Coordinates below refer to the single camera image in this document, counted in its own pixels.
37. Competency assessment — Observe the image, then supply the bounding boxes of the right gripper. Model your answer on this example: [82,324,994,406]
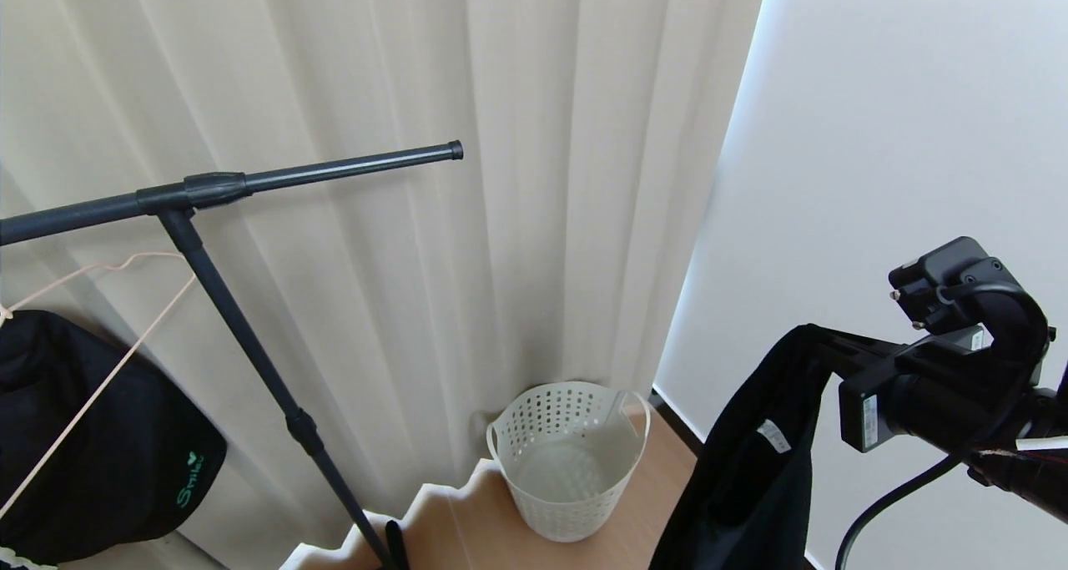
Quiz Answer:
[839,328,1054,456]

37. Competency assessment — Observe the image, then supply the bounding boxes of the black garment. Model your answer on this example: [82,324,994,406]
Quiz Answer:
[649,324,844,570]

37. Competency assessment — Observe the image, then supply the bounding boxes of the pink clothes hanger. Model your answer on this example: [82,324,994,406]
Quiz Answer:
[0,251,199,517]

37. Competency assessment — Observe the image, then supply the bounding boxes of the black shorts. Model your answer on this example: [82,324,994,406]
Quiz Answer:
[0,310,228,570]

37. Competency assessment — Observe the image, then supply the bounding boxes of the white laundry basket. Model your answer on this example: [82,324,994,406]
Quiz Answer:
[486,381,652,543]

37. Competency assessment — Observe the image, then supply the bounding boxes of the black clothes rack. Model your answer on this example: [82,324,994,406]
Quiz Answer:
[0,140,464,570]

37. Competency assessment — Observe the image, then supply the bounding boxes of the beige curtain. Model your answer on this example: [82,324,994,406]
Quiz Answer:
[0,0,768,570]

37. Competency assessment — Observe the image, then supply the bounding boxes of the black cable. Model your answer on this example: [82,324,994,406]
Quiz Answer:
[834,282,1052,570]

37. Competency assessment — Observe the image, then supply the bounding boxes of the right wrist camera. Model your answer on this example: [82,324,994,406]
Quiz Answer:
[889,236,1052,362]

